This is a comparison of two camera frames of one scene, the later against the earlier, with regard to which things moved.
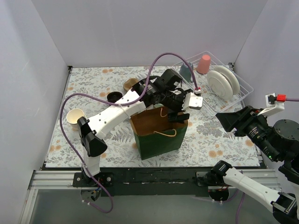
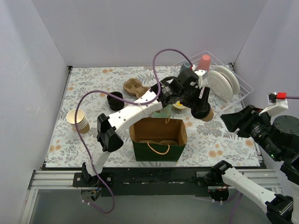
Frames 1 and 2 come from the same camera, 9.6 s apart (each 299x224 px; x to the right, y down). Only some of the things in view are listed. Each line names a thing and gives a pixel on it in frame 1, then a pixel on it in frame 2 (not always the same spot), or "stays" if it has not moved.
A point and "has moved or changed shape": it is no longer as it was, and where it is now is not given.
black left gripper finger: [175, 118] to [204, 101]
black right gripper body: [239, 123] stays
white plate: [219, 84] stays
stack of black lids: [114, 96] stays
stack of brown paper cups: [72, 116] stays
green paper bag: [155, 134] has moved or changed shape
